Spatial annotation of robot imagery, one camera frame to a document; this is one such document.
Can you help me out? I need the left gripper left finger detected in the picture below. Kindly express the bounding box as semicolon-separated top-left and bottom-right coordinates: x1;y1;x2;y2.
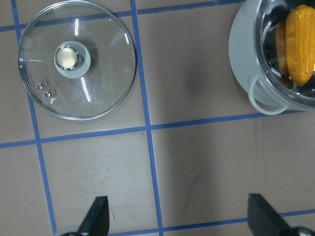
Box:
78;196;110;236

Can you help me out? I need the glass pot lid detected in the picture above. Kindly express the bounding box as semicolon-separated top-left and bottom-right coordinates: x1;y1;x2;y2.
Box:
18;0;136;120

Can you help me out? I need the yellow corn cob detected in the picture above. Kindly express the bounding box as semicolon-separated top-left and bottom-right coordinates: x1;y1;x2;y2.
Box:
285;5;315;87

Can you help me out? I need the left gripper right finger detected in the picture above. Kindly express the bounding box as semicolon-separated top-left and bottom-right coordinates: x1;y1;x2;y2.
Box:
248;193;290;236

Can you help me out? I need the pale green electric pot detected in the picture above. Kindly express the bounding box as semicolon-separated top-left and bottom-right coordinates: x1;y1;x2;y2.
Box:
228;0;315;115

